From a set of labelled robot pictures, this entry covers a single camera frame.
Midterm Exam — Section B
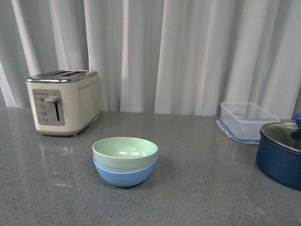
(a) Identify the dark blue saucepan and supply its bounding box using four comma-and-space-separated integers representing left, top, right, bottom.
255, 134, 301, 190

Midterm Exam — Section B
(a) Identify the green bowl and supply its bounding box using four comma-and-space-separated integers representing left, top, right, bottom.
92, 137, 158, 172

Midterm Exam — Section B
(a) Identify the blue bowl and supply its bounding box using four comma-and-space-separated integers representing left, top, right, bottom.
93, 155, 158, 187

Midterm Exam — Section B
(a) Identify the white curtain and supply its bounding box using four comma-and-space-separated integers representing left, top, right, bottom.
0, 0, 301, 119

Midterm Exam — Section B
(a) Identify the glass pot lid blue knob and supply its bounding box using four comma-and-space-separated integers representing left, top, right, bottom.
261, 113, 301, 153

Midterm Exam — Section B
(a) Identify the clear plastic food container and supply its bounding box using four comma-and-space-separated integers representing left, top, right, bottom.
216, 102, 280, 144

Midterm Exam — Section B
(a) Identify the cream toaster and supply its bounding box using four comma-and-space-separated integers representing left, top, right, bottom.
26, 70, 101, 136

